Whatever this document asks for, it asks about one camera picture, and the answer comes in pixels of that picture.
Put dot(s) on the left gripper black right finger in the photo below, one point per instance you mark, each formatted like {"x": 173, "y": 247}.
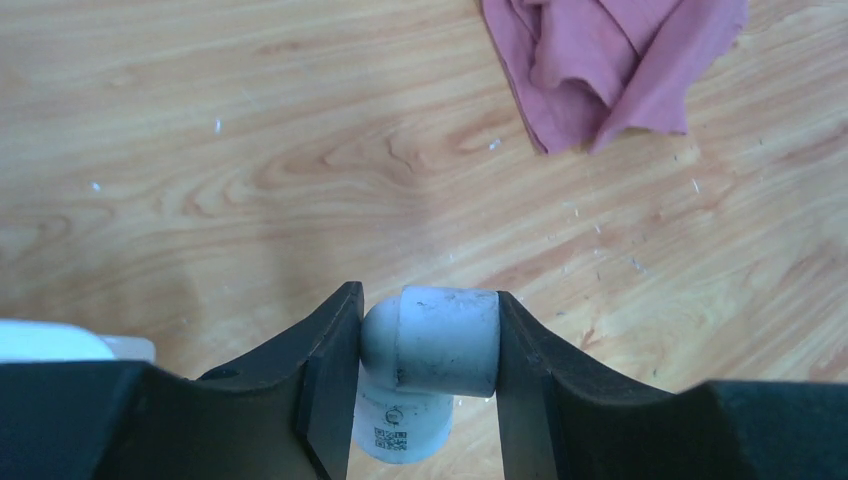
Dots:
{"x": 564, "y": 415}

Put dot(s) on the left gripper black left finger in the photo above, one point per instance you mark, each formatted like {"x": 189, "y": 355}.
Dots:
{"x": 283, "y": 410}

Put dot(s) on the white pipe elbow fitting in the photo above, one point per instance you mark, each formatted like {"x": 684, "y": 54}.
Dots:
{"x": 418, "y": 351}

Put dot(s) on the white plastic basket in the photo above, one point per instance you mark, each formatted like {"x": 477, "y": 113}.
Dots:
{"x": 24, "y": 341}

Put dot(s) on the dusty pink cloth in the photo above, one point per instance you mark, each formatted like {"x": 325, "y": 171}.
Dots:
{"x": 584, "y": 71}

